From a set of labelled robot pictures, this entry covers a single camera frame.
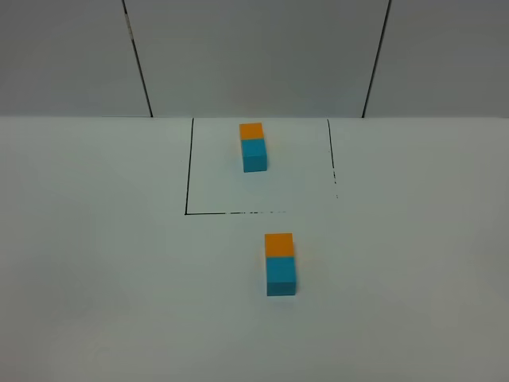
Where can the blue template block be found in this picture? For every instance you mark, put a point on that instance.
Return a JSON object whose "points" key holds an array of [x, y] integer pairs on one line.
{"points": [[254, 155]]}

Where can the orange template block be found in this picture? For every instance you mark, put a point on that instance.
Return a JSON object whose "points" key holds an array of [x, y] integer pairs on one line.
{"points": [[251, 131]]}

